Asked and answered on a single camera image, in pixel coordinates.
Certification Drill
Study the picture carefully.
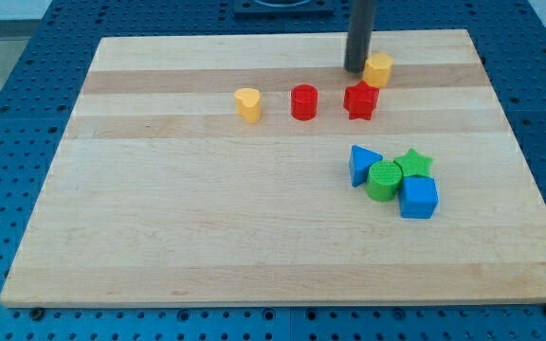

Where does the blue cube block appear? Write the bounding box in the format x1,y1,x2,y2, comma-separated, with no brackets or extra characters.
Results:
399,176,439,219

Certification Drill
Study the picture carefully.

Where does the red cylinder block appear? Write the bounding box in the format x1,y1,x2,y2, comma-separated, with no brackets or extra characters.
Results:
290,84,319,121

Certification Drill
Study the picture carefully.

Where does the green cylinder block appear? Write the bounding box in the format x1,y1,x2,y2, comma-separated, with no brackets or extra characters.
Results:
365,160,403,202

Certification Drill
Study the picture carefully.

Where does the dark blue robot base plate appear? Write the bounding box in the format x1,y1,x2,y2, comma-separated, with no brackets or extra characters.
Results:
230,0,335,18

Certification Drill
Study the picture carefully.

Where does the green star block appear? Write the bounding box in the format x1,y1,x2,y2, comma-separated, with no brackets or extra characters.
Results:
393,149,433,177

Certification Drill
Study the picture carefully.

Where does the yellow heart block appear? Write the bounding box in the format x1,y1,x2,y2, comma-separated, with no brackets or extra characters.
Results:
234,88,262,124

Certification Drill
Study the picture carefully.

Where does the light wooden board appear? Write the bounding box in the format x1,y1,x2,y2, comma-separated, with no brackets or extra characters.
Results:
0,29,546,308

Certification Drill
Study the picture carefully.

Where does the red star block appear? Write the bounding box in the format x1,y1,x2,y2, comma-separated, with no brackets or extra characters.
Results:
343,81,380,120

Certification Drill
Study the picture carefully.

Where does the yellow hexagon block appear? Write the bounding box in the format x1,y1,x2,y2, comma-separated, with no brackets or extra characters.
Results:
362,53,394,88

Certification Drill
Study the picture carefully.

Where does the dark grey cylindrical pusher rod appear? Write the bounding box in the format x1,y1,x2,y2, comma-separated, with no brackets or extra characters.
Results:
343,0,378,74

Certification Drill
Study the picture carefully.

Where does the blue triangle block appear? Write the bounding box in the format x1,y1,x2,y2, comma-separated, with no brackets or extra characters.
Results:
349,145,383,188

